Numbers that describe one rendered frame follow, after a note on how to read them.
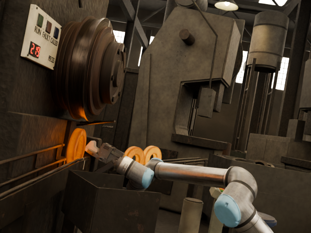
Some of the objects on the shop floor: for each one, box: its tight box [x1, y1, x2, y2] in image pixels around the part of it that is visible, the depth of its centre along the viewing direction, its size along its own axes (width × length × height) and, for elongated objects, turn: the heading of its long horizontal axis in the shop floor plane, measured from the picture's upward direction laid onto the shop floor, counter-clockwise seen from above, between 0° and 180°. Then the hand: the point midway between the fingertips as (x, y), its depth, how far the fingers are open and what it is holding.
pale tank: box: [234, 11, 289, 151], centre depth 1031 cm, size 92×92×450 cm
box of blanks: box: [201, 153, 311, 233], centre depth 401 cm, size 103×83×77 cm
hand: (82, 147), depth 184 cm, fingers closed
